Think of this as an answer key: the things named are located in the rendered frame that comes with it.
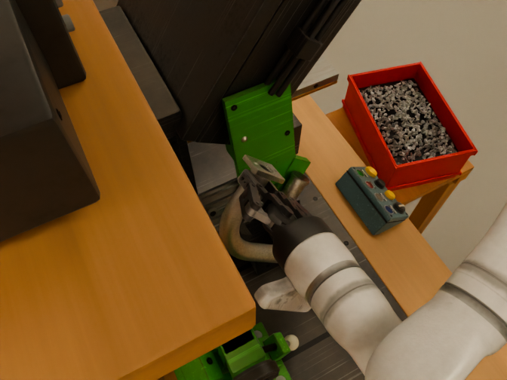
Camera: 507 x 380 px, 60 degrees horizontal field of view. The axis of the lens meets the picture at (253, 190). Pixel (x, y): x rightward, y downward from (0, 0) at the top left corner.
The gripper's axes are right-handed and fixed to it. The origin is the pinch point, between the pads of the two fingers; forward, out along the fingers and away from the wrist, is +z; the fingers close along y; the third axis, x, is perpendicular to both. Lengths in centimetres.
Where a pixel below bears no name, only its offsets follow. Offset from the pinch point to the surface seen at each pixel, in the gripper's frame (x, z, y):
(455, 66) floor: -58, 117, -191
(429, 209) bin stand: -2, 21, -88
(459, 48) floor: -69, 127, -197
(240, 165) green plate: 3.3, 12.9, -6.8
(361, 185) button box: -2.3, 13.5, -39.7
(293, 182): 1.7, 10.5, -17.6
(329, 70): -17.6, 26.5, -24.0
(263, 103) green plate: -7.9, 13.0, -3.4
